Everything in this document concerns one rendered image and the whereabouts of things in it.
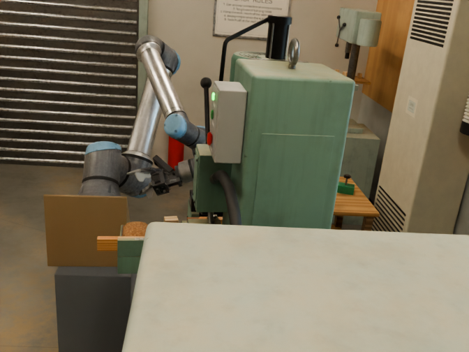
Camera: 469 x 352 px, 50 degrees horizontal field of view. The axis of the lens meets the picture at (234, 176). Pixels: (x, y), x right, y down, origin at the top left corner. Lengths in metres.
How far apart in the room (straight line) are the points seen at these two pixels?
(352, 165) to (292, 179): 2.77
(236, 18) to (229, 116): 3.38
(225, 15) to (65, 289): 2.89
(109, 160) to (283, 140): 1.19
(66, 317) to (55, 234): 0.36
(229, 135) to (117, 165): 1.14
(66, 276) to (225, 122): 1.25
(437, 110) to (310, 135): 1.79
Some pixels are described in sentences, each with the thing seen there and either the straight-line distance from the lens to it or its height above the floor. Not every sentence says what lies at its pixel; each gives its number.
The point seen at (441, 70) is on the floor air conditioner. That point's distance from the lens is 2.79.
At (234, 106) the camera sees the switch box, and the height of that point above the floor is 1.45.
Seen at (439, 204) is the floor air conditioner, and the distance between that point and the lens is 3.02.
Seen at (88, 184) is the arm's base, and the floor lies 0.88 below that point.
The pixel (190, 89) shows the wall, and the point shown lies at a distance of 4.50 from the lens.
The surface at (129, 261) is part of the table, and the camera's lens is 1.56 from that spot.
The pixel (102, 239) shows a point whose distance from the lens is 1.57.
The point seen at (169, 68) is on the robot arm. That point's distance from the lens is 2.44.
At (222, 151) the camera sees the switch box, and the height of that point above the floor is 1.35.
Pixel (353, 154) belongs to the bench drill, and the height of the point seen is 0.58.
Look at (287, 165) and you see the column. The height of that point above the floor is 1.33.
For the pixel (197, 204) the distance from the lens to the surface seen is 1.24.
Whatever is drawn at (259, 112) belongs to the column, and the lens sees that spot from 1.03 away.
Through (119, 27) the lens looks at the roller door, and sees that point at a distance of 4.44.
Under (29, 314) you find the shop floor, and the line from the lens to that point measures 2.90.
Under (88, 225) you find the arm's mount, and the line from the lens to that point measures 2.09.
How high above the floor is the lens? 1.69
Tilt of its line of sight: 21 degrees down
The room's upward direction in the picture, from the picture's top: 5 degrees clockwise
